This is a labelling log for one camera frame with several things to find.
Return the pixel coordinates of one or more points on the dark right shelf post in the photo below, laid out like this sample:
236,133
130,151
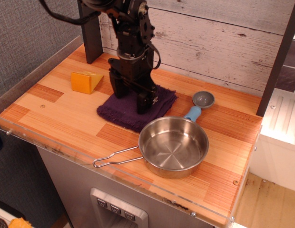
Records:
278,63

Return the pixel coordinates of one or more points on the yellow cheese wedge block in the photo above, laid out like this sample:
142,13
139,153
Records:
85,82

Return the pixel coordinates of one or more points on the orange object bottom left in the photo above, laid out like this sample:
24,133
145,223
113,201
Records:
19,223

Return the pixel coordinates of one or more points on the grey scoop with blue handle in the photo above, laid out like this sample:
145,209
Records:
202,100

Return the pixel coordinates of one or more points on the grey cabinet with dispenser panel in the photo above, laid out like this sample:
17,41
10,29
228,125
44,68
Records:
93,200

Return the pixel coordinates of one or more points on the steel pot with wire handle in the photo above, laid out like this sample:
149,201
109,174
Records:
173,147

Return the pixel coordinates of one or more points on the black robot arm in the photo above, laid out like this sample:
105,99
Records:
134,31

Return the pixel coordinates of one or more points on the clear acrylic edge guard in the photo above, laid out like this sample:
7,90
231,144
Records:
210,194

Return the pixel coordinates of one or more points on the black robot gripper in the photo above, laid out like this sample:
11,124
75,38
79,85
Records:
134,75

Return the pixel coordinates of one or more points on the purple towel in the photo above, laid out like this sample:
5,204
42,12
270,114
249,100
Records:
123,111

